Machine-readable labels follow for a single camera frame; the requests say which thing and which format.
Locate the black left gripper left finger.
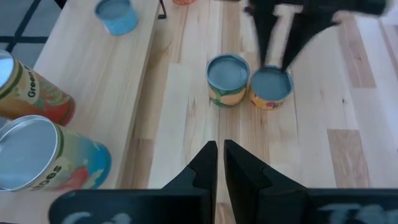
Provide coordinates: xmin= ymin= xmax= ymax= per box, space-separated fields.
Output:
xmin=48 ymin=139 xmax=220 ymax=224

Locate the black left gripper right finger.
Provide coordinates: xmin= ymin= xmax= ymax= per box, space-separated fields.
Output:
xmin=223 ymin=139 xmax=398 ymax=224

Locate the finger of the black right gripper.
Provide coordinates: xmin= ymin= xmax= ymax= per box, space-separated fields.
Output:
xmin=280 ymin=12 xmax=341 ymax=74
xmin=244 ymin=7 xmax=280 ymax=68

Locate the short yellow-red label can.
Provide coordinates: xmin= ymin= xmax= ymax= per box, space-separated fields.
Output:
xmin=248 ymin=65 xmax=295 ymax=111

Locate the short green-yellow label can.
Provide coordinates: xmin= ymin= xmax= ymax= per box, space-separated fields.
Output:
xmin=205 ymin=53 xmax=251 ymax=108

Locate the short blue floral can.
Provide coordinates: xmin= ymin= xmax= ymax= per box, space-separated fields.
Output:
xmin=94 ymin=0 xmax=139 ymax=37

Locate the wooden shelf with black legs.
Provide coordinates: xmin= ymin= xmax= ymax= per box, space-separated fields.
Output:
xmin=0 ymin=0 xmax=168 ymax=224

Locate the tall tomatoes can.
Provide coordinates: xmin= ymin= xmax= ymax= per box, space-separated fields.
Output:
xmin=0 ymin=114 xmax=112 ymax=192

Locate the tall green beans can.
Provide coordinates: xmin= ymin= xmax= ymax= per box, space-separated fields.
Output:
xmin=0 ymin=49 xmax=76 ymax=127

